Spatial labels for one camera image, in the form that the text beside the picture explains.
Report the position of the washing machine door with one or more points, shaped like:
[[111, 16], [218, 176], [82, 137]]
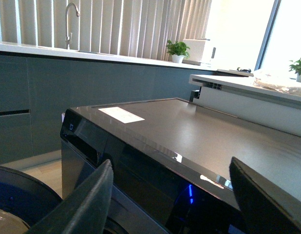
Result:
[[24, 202]]

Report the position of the grey front-load washing machine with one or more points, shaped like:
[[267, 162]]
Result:
[[170, 161]]

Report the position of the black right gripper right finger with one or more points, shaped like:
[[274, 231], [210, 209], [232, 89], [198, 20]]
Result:
[[265, 207]]

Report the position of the black gas stove burner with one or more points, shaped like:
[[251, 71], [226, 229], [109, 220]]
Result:
[[244, 70]]

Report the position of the plastic wrapped item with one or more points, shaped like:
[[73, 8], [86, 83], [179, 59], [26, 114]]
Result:
[[274, 81]]

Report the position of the grey kitchen cabinet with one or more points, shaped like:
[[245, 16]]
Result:
[[38, 84]]

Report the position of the grey side cabinet panel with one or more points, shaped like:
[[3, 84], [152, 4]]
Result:
[[239, 97]]

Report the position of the chrome kitchen faucet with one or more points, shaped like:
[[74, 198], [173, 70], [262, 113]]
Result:
[[71, 7]]

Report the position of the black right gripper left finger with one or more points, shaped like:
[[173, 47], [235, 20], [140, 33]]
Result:
[[85, 210]]

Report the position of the small potted green plant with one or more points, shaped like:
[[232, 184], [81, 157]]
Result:
[[178, 51]]

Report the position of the white countertop appliance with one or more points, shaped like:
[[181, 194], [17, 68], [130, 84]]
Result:
[[201, 52]]

